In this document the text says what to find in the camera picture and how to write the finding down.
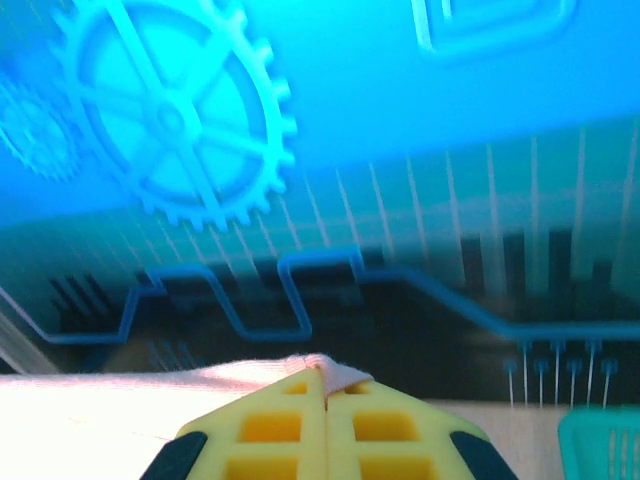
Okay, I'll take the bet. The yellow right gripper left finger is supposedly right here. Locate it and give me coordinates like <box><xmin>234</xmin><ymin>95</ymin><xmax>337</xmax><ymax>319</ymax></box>
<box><xmin>142</xmin><ymin>367</ymin><xmax>329</xmax><ymax>480</ymax></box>

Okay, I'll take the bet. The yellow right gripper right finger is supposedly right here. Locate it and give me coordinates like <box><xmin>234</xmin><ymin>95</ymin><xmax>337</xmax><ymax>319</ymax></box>
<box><xmin>324</xmin><ymin>377</ymin><xmax>521</xmax><ymax>480</ymax></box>

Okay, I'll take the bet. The pink t-shirt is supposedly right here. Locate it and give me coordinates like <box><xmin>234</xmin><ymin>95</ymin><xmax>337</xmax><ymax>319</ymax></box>
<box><xmin>0</xmin><ymin>352</ymin><xmax>374</xmax><ymax>480</ymax></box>

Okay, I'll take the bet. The green plastic basket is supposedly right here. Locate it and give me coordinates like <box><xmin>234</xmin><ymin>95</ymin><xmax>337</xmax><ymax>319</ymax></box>
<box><xmin>557</xmin><ymin>405</ymin><xmax>640</xmax><ymax>480</ymax></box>

